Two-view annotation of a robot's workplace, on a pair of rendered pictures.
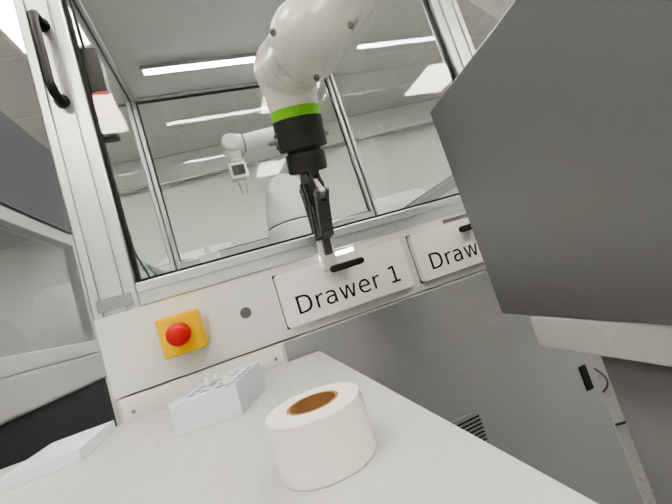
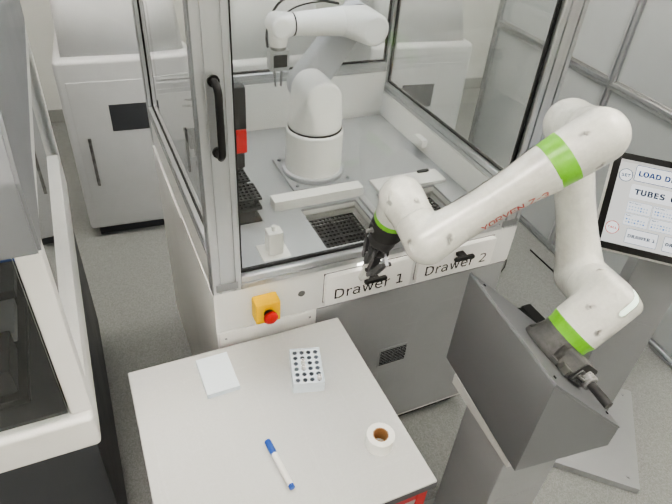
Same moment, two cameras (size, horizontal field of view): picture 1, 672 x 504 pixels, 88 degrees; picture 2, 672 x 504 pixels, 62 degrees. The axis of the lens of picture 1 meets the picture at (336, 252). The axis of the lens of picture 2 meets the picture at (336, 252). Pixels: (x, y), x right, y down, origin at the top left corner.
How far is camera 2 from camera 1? 1.27 m
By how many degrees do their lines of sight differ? 44
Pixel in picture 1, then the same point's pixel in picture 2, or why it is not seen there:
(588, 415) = not seen: hidden behind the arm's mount
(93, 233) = (222, 247)
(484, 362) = (424, 320)
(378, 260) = (394, 270)
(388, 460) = (397, 452)
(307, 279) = (346, 280)
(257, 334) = (304, 304)
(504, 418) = (419, 346)
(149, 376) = (238, 323)
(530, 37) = (507, 342)
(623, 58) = (514, 383)
